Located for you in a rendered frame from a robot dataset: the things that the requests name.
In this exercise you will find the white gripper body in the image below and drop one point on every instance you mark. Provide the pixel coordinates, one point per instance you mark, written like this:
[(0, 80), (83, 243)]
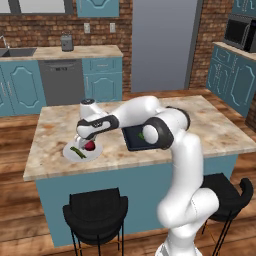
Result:
[(80, 140)]

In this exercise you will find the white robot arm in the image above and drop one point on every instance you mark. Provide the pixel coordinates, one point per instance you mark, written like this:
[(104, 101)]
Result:
[(186, 156)]

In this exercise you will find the red steak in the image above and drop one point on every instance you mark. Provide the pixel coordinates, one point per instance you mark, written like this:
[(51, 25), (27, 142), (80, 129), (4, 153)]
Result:
[(89, 146)]

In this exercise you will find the green asparagus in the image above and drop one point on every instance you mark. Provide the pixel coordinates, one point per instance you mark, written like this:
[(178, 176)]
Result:
[(78, 152)]

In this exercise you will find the white round plate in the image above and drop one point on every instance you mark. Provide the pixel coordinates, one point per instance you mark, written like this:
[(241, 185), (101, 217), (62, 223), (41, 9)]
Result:
[(71, 156)]

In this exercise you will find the dark rectangular tray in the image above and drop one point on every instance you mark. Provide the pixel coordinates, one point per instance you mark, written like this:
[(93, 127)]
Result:
[(131, 141)]

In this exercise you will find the green cucumber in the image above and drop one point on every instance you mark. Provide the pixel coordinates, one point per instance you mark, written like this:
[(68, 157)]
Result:
[(141, 135)]

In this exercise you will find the grey dishwasher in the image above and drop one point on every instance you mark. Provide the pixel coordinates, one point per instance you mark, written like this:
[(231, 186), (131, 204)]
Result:
[(62, 81)]

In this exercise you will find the teal cupboard with drawer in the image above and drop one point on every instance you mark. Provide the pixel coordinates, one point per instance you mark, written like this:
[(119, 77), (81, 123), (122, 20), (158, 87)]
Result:
[(102, 80)]

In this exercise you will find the black bar stool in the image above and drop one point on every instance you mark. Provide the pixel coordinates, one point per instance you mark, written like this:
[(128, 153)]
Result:
[(96, 213), (233, 196)]

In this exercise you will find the teal kitchen island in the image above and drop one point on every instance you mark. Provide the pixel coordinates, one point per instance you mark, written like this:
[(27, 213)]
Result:
[(133, 196)]

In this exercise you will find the teal base cupboard run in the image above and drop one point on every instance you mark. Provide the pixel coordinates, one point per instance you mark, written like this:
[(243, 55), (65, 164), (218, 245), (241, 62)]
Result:
[(21, 86), (233, 78)]

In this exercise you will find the grey sink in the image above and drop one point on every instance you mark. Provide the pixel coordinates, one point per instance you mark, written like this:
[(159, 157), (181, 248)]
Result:
[(16, 52)]

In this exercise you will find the silver tap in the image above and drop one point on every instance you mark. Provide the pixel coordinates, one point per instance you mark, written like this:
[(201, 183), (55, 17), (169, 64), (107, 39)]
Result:
[(4, 41)]

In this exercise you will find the grey fridge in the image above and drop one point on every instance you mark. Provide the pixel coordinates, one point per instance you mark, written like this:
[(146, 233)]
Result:
[(163, 46)]

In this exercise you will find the black microwave oven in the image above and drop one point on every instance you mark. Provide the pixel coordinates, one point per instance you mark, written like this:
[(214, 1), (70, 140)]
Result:
[(238, 31)]

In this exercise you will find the white wall socket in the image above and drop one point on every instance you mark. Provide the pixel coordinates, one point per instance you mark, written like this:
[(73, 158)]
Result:
[(112, 27), (87, 28)]

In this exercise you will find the teal wall cupboard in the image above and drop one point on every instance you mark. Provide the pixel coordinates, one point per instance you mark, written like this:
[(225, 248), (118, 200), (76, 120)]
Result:
[(245, 7), (97, 8)]

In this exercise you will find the window with grey frame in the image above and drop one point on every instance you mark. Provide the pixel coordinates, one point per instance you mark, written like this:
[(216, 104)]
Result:
[(36, 6)]

